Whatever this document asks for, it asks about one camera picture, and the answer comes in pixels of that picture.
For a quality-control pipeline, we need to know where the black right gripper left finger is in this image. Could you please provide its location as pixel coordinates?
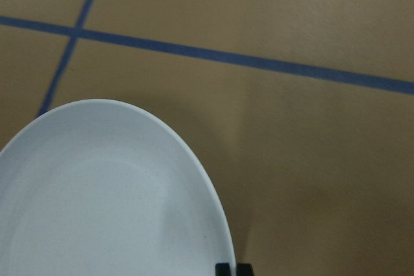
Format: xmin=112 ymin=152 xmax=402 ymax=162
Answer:
xmin=215 ymin=263 xmax=231 ymax=276

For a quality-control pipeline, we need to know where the blue plate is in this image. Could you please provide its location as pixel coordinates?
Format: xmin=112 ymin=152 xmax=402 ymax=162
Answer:
xmin=1 ymin=100 xmax=236 ymax=275

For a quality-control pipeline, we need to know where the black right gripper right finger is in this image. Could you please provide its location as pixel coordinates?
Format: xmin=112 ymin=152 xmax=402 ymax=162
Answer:
xmin=236 ymin=263 xmax=254 ymax=276

